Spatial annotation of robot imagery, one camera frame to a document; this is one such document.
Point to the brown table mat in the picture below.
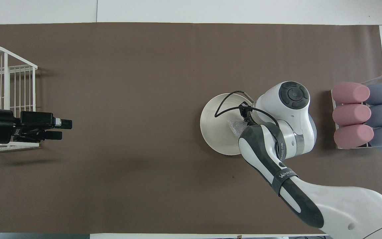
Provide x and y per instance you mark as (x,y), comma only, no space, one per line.
(111,66)

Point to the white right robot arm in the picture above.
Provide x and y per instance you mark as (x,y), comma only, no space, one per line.
(293,116)

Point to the silver mesh sponge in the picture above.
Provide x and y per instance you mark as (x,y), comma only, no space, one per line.
(235,126)

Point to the pink plastic cup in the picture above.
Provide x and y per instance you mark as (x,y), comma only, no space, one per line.
(350,93)
(352,136)
(350,115)

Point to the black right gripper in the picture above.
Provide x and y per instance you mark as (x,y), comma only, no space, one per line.
(245,113)

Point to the cream round plate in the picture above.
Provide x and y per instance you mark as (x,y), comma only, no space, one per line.
(216,132)

